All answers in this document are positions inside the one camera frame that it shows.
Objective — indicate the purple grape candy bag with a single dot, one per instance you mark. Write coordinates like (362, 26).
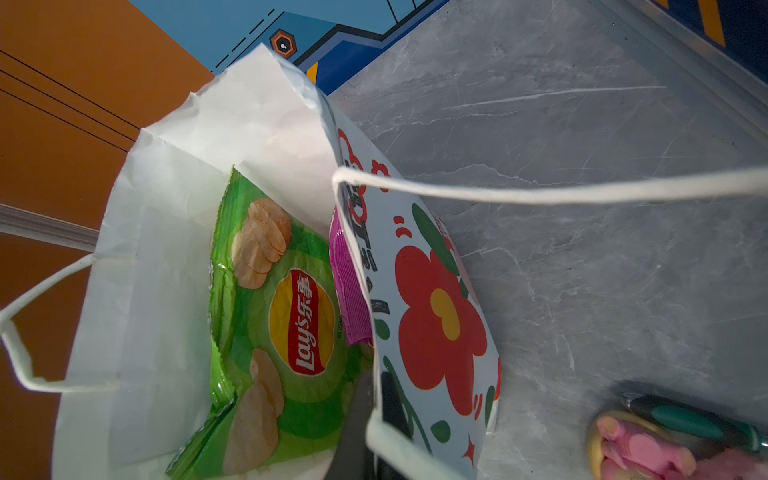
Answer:
(353, 308)

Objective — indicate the green Lay's chips bag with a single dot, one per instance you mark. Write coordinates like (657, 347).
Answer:
(282, 373)

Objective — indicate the left aluminium corner post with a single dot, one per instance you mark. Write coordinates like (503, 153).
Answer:
(30, 225)

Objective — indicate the white floral paper bag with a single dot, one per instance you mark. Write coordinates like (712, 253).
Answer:
(123, 337)

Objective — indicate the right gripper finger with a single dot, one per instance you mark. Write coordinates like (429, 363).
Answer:
(353, 460)

